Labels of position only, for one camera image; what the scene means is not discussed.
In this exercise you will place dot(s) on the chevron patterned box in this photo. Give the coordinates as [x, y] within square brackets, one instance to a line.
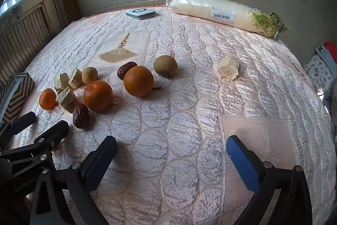
[18, 95]

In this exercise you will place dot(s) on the red cloth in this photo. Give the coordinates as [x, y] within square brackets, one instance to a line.
[332, 49]

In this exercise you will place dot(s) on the small orange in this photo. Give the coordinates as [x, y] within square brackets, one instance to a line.
[48, 99]

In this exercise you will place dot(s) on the small brown longan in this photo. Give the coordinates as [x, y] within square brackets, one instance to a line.
[89, 75]

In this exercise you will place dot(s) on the floral cloth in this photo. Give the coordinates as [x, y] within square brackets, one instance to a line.
[320, 72]

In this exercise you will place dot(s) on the wooden slatted panel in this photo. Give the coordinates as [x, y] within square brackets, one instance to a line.
[23, 35]

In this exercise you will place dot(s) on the medium orange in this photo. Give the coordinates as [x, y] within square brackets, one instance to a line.
[98, 95]

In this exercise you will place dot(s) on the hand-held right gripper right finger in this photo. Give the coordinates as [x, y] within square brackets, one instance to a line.
[242, 164]

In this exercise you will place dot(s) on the pale sugarcane chunk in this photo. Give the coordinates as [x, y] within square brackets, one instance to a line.
[60, 82]
[67, 99]
[229, 69]
[75, 78]

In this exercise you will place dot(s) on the large orange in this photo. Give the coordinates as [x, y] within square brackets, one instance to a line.
[138, 81]

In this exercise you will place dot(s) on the red date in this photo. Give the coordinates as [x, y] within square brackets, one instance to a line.
[127, 70]
[80, 115]

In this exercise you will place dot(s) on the plastic wrapped white radish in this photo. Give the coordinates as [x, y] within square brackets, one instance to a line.
[205, 7]

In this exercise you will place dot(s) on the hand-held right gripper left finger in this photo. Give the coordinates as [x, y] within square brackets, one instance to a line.
[97, 171]

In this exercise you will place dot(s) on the white square device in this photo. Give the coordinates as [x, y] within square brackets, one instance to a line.
[140, 14]

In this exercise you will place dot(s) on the pink quilted bedspread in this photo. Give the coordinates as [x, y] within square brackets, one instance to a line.
[197, 122]

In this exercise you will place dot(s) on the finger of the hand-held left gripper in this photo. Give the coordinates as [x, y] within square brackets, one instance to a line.
[54, 132]
[22, 121]

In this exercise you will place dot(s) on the large brown longan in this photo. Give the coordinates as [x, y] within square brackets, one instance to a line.
[165, 64]

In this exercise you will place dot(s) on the grey blue cloth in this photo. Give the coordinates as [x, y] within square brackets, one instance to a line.
[325, 56]

